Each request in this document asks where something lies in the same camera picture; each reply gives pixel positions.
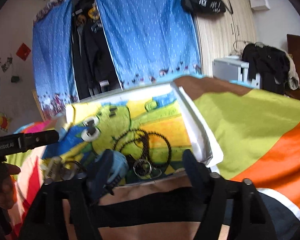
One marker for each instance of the white paper gift bag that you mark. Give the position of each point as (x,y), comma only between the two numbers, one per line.
(258,5)

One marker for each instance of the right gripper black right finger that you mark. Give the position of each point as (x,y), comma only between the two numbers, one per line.
(198,173)

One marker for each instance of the yellow bear wall sticker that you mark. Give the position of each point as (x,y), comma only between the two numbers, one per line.
(4,122)

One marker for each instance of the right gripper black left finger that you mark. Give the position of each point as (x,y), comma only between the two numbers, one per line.
(97,176)

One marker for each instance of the person's left hand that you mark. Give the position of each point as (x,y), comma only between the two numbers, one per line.
(7,187)

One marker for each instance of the blue fabric wardrobe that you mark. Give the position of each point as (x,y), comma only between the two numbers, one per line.
(149,41)

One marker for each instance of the light blue wrist watch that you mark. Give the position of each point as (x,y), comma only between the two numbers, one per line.
(118,170)

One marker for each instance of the beige wooden wardrobe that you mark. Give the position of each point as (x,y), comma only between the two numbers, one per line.
(222,34)

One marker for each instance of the pile of dark clothes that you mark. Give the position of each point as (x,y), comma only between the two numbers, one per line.
(275,67)

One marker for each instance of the painted cardboard box tray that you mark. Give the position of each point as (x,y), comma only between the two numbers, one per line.
(151,126)

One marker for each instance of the white small cabinet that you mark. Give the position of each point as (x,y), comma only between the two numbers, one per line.
(232,69)

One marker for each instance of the colourful cartoon bed blanket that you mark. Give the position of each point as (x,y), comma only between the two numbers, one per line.
(254,194)

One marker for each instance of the red square wall decoration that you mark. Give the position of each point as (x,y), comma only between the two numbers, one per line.
(23,52)

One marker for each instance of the dark hanging jacket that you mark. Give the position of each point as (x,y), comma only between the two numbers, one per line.
(93,66)

